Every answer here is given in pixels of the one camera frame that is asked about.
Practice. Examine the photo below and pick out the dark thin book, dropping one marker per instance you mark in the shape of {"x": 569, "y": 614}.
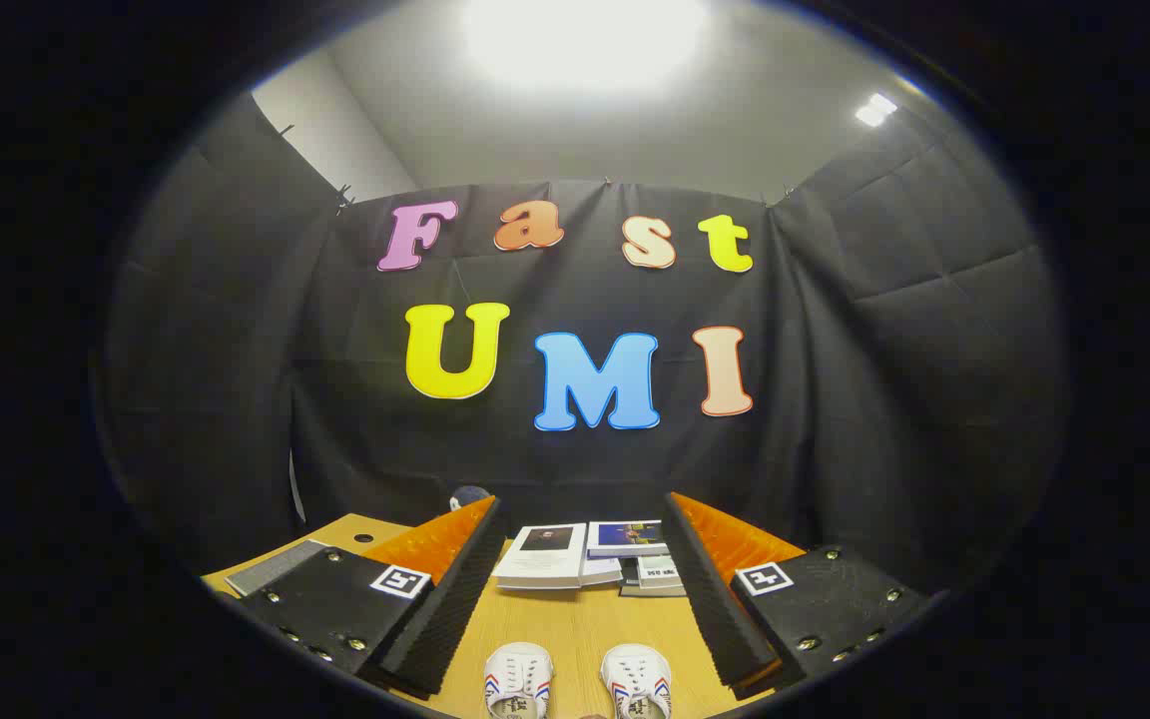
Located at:
{"x": 650, "y": 592}

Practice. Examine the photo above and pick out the white canvas shoe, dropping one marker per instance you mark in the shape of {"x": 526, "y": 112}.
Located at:
{"x": 518, "y": 671}
{"x": 637, "y": 671}

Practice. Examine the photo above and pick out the small rectangular ceiling light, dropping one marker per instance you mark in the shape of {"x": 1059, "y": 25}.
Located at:
{"x": 874, "y": 109}

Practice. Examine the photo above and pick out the large ceiling light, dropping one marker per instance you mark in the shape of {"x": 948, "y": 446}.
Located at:
{"x": 585, "y": 40}

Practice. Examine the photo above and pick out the white book with portrait cover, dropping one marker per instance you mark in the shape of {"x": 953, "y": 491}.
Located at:
{"x": 540, "y": 564}

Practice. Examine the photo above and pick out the navy penguin plush toy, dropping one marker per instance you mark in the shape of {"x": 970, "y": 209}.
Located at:
{"x": 470, "y": 496}

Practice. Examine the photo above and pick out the beige fabric storage box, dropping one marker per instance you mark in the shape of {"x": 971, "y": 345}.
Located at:
{"x": 271, "y": 569}

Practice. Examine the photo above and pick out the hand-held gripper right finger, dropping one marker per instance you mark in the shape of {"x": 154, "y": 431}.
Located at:
{"x": 710, "y": 599}

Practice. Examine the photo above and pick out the book with pale green cover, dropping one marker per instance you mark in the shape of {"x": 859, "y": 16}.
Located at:
{"x": 657, "y": 571}

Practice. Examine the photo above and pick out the book with blue cover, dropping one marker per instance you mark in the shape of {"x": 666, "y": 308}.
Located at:
{"x": 625, "y": 537}

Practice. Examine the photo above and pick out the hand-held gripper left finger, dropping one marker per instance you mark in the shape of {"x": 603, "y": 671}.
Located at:
{"x": 455, "y": 599}

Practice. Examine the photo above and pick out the black backdrop cloth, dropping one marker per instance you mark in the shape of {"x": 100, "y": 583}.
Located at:
{"x": 835, "y": 399}

